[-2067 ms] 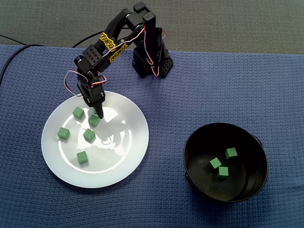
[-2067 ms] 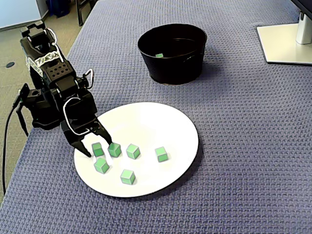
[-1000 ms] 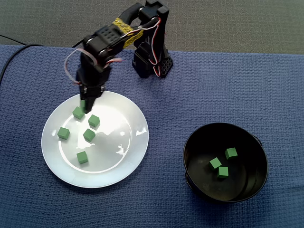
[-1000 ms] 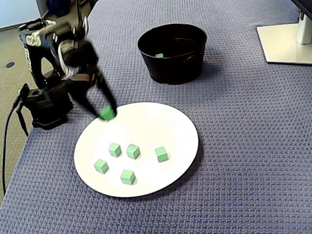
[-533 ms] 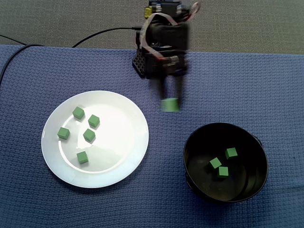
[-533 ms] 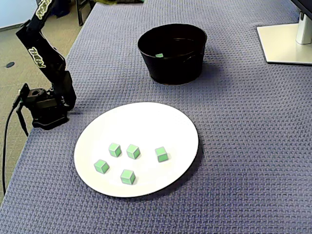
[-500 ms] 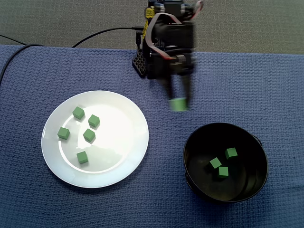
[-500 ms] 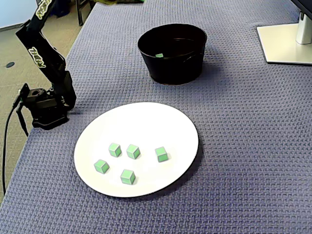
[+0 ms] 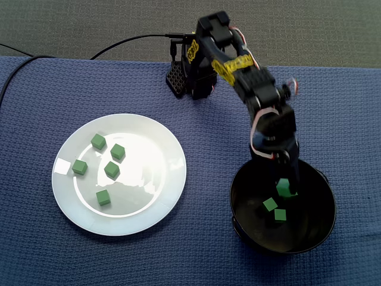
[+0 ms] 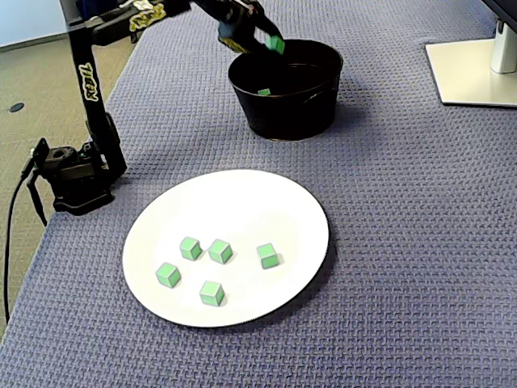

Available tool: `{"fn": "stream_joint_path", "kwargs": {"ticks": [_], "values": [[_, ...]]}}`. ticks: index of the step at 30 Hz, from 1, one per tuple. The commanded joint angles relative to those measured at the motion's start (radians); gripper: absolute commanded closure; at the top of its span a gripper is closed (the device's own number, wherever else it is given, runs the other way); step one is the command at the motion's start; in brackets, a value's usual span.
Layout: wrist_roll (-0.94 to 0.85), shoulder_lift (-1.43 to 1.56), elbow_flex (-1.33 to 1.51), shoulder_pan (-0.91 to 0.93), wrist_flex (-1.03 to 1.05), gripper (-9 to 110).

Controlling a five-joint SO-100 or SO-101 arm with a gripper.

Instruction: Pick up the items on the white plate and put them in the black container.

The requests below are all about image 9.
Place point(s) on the white round plate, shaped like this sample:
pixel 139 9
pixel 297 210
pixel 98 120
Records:
pixel 134 220

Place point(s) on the black table clamp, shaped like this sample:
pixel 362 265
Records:
pixel 174 52

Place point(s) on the blue woven table mat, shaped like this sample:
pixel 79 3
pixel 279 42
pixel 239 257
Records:
pixel 202 253

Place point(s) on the black round container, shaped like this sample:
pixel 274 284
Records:
pixel 259 235

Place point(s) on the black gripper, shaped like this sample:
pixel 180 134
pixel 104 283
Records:
pixel 287 157

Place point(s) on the green cube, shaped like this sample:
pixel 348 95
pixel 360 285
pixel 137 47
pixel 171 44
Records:
pixel 98 141
pixel 279 215
pixel 103 197
pixel 117 151
pixel 282 188
pixel 270 204
pixel 294 194
pixel 111 169
pixel 79 167

